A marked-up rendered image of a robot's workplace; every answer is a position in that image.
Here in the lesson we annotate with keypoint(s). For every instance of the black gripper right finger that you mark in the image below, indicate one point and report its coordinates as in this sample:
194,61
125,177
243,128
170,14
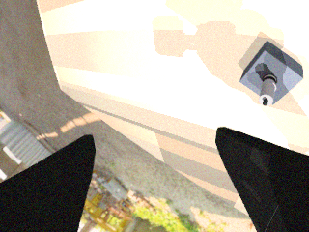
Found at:
272,181

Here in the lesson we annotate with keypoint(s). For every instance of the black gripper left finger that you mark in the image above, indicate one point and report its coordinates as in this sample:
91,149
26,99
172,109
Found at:
50,195

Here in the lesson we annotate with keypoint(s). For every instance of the dark grey block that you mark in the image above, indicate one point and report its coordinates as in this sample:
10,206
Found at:
272,60

